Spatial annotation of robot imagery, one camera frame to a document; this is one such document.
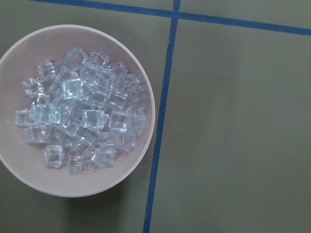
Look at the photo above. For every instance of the pile of clear ice cubes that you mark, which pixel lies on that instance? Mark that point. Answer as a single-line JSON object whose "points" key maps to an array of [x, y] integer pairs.
{"points": [[85, 109]]}

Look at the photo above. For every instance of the pink bowl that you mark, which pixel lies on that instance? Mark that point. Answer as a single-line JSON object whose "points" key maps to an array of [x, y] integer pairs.
{"points": [[26, 161]]}

